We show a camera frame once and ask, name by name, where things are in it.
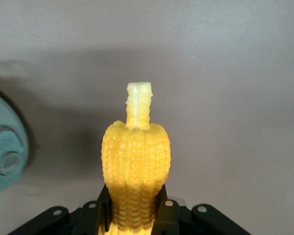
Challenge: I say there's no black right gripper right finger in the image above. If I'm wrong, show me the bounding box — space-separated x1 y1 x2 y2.
152 183 180 235

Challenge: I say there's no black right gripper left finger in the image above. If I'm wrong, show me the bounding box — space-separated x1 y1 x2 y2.
73 183 111 235

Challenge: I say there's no yellow corn cob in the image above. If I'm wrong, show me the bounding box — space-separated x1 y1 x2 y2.
98 82 172 235

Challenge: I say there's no glass pot lid with knob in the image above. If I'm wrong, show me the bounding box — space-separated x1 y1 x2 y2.
0 85 30 199

